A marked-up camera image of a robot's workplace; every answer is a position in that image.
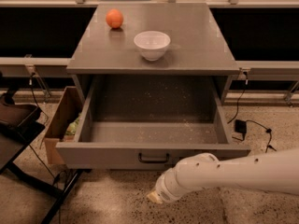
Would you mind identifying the green bag in box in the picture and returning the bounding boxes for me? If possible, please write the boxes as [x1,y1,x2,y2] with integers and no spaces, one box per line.
[64,117,79,135]

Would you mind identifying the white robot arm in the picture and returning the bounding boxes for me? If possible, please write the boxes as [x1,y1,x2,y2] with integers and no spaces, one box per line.
[147,148,299,203]

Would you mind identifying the grey top drawer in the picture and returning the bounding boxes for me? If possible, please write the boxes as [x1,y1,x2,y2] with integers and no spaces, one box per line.
[56,75,250,170]

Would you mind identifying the black cable left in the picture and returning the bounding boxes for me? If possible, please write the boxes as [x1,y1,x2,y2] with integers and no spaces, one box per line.
[27,72,64,185]

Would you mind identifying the white ceramic bowl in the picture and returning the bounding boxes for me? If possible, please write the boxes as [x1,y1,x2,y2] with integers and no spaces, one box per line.
[134,31,171,62]

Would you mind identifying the orange fruit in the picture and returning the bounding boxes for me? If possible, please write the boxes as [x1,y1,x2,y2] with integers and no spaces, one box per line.
[106,9,123,29]

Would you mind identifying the grey drawer cabinet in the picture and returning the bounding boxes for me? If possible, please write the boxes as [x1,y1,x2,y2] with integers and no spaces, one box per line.
[66,3,238,108]

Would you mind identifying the black power adapter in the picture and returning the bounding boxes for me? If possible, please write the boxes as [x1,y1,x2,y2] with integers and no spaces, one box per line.
[235,119,247,134]

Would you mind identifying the grey metal rail right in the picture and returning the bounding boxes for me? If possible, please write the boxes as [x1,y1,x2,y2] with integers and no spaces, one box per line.
[236,61,299,81]

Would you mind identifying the brown cardboard box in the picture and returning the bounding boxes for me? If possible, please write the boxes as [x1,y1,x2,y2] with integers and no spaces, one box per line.
[43,87,82,164]

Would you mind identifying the grey metal rail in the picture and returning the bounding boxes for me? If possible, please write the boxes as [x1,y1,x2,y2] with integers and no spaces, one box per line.
[236,61,299,81]
[0,57,70,77]

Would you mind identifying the black floor cable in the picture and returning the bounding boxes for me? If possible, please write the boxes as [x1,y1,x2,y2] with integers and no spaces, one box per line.
[226,75,278,154]

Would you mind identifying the black stand with tray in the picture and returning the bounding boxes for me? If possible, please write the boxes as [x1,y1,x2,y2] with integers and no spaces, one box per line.
[0,87,92,224]

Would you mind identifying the grey metal rail left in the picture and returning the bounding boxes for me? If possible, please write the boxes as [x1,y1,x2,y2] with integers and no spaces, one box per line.
[0,57,70,77]

